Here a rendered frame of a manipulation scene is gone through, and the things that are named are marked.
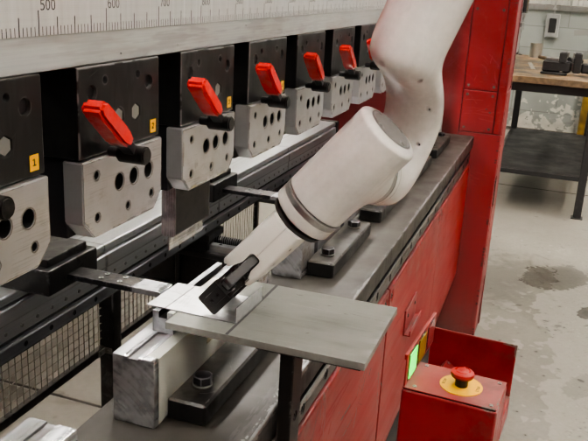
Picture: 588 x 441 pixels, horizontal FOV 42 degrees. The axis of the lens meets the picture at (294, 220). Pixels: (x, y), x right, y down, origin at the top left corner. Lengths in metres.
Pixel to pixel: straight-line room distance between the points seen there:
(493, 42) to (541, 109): 5.57
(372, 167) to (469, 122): 2.23
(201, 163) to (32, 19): 0.36
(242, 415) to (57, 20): 0.57
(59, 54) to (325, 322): 0.50
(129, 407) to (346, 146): 0.43
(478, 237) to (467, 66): 0.68
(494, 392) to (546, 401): 1.68
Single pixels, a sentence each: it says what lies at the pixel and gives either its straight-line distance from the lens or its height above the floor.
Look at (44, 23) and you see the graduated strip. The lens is 0.69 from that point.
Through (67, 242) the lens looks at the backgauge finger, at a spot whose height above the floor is 1.03.
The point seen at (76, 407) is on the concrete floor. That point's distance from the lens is 2.80.
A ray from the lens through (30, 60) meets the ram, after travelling 0.68.
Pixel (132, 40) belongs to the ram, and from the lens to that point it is 0.81.
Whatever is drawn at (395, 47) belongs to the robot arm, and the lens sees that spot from 0.88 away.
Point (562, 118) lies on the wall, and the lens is 8.61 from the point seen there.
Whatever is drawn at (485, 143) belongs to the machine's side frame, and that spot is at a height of 0.85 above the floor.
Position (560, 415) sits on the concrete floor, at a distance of 2.98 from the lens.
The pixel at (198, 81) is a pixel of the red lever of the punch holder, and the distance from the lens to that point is 0.87.
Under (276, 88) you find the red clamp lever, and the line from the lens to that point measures 1.08.
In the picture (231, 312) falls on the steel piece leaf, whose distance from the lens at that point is 1.03.
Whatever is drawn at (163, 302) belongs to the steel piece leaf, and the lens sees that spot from 1.06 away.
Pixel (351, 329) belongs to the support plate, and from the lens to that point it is 1.01.
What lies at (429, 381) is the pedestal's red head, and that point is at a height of 0.78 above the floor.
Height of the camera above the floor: 1.43
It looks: 17 degrees down
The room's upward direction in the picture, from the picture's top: 3 degrees clockwise
